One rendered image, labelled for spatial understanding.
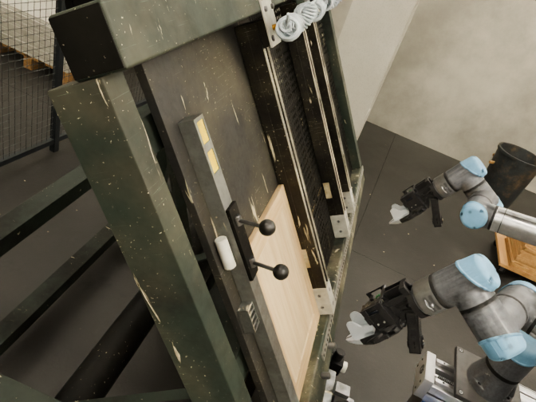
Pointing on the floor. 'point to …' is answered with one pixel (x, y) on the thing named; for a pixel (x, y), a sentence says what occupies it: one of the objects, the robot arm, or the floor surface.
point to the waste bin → (510, 171)
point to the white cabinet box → (371, 49)
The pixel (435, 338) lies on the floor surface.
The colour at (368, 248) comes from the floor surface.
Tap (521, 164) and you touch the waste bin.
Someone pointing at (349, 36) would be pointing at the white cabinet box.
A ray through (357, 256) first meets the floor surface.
